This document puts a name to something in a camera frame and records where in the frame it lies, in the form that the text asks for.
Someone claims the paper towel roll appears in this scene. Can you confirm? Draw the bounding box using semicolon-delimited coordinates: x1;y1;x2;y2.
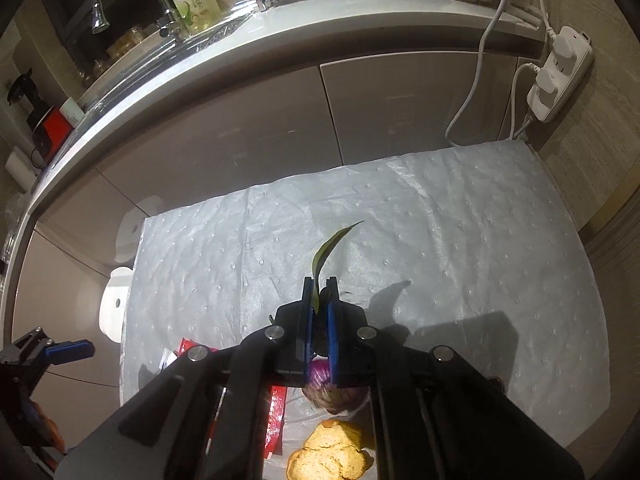
4;146;39;192

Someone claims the white power strip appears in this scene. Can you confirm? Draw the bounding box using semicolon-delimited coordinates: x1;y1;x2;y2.
527;26;593;124

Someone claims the white power cable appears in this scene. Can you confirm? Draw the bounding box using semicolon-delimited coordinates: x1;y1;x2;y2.
444;0;557;148

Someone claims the white absorbent table mat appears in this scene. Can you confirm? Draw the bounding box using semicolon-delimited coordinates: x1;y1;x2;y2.
119;141;610;479

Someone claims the purple onion piece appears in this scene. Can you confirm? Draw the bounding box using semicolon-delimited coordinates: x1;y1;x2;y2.
302;358;368;415

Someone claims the white round stool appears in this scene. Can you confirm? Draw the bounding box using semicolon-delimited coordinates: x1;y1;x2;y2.
98;195;164;344

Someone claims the stainless steel sink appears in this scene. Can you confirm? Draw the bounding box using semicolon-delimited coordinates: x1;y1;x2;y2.
79;9;253;112

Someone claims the red black kitchen appliance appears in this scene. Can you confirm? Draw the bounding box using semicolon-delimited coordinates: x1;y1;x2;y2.
32;106;73;162

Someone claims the dark green leaf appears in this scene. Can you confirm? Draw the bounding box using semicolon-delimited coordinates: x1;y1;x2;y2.
311;220;362;314

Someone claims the chrome kitchen faucet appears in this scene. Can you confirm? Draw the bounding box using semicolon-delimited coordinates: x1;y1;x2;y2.
90;0;188;40

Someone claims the white mug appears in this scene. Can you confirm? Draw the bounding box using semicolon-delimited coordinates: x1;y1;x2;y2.
60;98;85;128

